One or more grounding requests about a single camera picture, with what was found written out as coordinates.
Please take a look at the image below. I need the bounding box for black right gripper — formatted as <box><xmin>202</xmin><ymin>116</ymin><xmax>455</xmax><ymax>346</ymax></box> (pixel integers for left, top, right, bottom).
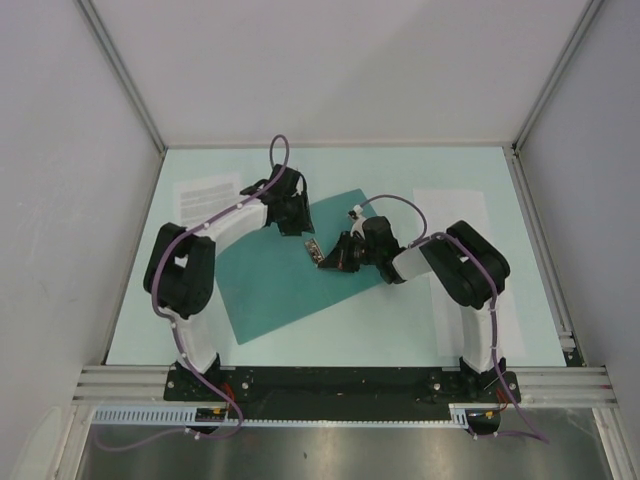
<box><xmin>318</xmin><ymin>231</ymin><xmax>381</xmax><ymax>273</ymax></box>

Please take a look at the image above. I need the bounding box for chrome folder clip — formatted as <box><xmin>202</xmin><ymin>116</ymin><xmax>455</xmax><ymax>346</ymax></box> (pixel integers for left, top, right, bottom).
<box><xmin>304</xmin><ymin>238</ymin><xmax>325</xmax><ymax>266</ymax></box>

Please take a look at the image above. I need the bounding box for teal folder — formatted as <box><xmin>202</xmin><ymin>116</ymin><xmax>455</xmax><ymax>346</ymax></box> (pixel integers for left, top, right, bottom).
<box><xmin>201</xmin><ymin>189</ymin><xmax>383</xmax><ymax>345</ymax></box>

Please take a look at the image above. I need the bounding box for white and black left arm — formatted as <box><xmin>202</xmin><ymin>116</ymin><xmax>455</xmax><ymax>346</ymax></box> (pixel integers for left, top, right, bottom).
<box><xmin>143</xmin><ymin>164</ymin><xmax>314</xmax><ymax>400</ymax></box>

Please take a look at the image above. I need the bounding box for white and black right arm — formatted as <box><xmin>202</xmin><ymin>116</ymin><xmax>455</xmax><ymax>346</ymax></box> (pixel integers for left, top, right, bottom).
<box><xmin>317</xmin><ymin>215</ymin><xmax>511</xmax><ymax>401</ymax></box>

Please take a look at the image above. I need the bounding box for printed white paper sheet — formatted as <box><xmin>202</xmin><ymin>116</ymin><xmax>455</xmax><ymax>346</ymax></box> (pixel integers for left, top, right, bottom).
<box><xmin>173</xmin><ymin>172</ymin><xmax>241</xmax><ymax>228</ymax></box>

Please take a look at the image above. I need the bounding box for blank white paper sheet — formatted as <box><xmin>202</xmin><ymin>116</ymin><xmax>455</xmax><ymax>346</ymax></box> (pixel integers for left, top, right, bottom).
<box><xmin>412</xmin><ymin>188</ymin><xmax>529</xmax><ymax>359</ymax></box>

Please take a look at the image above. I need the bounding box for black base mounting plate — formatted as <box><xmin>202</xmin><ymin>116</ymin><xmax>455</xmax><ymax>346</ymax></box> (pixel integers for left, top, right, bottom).
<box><xmin>164</xmin><ymin>364</ymin><xmax>521</xmax><ymax>416</ymax></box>

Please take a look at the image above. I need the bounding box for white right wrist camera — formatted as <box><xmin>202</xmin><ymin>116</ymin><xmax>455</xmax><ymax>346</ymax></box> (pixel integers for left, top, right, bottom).
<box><xmin>348</xmin><ymin>204</ymin><xmax>366</xmax><ymax>236</ymax></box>

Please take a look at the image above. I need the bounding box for grey slotted cable duct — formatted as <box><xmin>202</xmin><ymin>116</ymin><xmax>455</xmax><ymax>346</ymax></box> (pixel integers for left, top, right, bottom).
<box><xmin>92</xmin><ymin>405</ymin><xmax>468</xmax><ymax>429</ymax></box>

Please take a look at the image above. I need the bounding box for aluminium frame rail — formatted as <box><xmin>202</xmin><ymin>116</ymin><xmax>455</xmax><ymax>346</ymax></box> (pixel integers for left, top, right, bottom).
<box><xmin>72</xmin><ymin>365</ymin><xmax>618</xmax><ymax>408</ymax></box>

